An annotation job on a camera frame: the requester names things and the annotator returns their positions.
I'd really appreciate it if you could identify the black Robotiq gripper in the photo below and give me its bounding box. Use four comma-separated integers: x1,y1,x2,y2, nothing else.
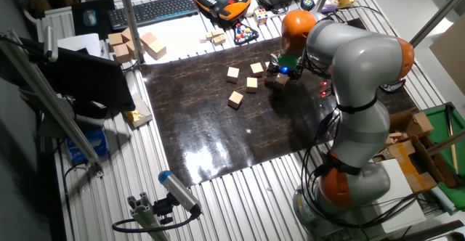
270,63,304,86

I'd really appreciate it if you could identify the black triangle ball tray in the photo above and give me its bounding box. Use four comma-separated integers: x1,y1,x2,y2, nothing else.
232,22,260,46

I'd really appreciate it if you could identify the Rubik's cube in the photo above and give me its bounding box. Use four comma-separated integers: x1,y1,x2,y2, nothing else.
253,7,269,26

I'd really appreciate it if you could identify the dark marble pattern mat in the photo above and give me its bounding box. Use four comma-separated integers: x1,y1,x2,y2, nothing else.
139,36,419,188

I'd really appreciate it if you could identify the large white paper sheet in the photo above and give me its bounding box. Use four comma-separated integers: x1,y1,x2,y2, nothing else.
136,14,237,66

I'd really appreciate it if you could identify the small cardboard box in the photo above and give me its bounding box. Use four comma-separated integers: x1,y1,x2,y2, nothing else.
384,107,435,140

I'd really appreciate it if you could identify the black computer keyboard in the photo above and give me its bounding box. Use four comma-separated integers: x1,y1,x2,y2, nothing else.
107,0,200,30

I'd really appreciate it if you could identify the open box with gold foil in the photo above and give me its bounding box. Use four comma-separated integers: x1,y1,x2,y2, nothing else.
124,94,153,129

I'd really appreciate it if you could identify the green mini pool table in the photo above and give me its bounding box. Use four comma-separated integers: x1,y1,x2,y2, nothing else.
423,102,465,211

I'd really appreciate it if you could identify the white board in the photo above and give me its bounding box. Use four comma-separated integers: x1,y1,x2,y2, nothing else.
363,159,426,234

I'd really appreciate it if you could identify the big cardboard box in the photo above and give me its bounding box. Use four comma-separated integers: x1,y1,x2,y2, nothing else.
373,135,458,195

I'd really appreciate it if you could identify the brown cardboard sheet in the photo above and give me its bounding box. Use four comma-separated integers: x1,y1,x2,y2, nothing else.
429,14,465,97

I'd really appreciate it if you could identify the wooden cue stick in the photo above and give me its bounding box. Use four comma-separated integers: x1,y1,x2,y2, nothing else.
445,105,459,175

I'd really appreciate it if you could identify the black monitor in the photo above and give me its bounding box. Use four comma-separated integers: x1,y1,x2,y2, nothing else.
20,37,136,113

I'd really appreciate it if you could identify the short aluminium profile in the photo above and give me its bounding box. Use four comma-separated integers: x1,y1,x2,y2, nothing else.
126,192,171,241

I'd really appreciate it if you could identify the grey computer mouse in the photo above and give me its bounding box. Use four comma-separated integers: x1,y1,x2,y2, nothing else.
82,9,98,28

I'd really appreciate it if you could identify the blue tissue pack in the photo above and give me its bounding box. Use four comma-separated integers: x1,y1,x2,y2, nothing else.
65,128,109,164

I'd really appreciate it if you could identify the small white paper sheet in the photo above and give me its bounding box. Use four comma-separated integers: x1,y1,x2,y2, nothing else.
57,33,102,57

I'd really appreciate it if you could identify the black mouse pad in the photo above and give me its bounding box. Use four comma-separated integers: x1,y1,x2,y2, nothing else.
70,0,117,41

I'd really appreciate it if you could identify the green gripper mount adapter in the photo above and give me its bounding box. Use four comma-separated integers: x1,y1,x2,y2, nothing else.
276,53,301,70

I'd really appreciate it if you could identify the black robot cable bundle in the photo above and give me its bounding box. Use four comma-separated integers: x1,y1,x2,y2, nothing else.
297,4,437,231

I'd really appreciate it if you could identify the black cable adapter with led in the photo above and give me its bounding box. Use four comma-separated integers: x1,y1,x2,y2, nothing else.
318,112,333,136

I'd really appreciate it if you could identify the black post base plate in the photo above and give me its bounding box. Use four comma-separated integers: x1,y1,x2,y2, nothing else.
379,77,407,93

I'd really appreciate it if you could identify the silver camera with blue cap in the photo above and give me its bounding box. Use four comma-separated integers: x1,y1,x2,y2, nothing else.
158,170,203,215

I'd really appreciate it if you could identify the aluminium frame post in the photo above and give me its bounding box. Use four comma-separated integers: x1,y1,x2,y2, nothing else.
408,0,465,49
116,0,146,62

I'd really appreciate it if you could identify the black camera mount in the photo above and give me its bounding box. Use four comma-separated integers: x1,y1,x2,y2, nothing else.
152,193,175,226

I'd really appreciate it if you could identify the black camera cable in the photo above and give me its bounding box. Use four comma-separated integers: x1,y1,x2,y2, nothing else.
111,211,203,234

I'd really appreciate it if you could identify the diagonal aluminium frame bar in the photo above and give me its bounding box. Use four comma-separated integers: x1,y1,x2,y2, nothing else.
0,30,105,179

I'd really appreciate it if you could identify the silver stick camera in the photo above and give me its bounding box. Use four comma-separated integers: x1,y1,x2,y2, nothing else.
43,25,59,63

